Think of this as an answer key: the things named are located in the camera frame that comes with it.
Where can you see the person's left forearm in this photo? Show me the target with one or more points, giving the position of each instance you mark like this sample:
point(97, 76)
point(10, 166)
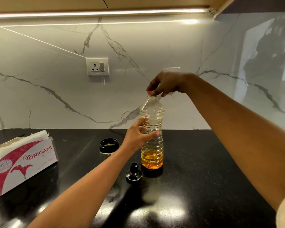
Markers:
point(85, 197)

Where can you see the black knobbed bottle lid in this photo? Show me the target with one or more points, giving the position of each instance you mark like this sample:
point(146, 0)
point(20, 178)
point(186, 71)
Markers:
point(133, 175)

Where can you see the red plastic bottle cap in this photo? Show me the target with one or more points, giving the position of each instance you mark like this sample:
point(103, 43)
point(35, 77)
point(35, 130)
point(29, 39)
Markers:
point(149, 92)

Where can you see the stack of white tissues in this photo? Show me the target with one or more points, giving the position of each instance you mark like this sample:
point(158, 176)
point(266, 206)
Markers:
point(26, 140)

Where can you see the black stone countertop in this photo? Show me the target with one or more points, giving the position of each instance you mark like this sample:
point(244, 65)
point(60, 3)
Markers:
point(216, 175)

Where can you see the person's left hand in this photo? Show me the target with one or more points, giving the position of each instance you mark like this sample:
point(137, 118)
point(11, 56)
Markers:
point(135, 137)

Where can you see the wall cabinet body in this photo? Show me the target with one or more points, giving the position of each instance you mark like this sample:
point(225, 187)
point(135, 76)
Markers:
point(50, 3)

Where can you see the person's right forearm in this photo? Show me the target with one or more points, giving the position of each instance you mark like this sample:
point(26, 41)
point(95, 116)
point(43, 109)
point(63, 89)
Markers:
point(240, 130)

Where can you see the LED strip light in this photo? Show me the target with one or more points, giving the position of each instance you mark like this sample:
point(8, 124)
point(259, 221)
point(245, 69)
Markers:
point(97, 13)

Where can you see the large clear plastic oil bottle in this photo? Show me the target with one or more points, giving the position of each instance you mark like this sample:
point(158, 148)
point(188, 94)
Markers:
point(152, 111)

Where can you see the person's right hand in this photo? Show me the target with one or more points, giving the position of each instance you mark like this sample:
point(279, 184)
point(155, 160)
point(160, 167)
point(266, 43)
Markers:
point(171, 81)

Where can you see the small glass oil bottle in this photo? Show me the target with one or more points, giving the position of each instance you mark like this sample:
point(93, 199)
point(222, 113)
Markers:
point(108, 150)

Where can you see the white wall socket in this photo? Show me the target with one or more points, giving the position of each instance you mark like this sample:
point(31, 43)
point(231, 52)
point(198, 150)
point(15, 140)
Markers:
point(97, 67)

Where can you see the red and white tissue box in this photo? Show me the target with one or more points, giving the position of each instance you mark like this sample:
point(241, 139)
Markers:
point(38, 168)

